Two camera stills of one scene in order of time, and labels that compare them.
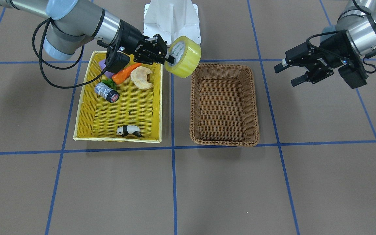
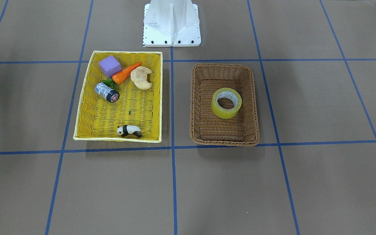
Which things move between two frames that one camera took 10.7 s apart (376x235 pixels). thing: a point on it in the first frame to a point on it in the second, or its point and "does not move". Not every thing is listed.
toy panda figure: (124, 130) does not move
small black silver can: (112, 96) does not move
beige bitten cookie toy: (138, 75) does not move
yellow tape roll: (187, 55) to (228, 93)
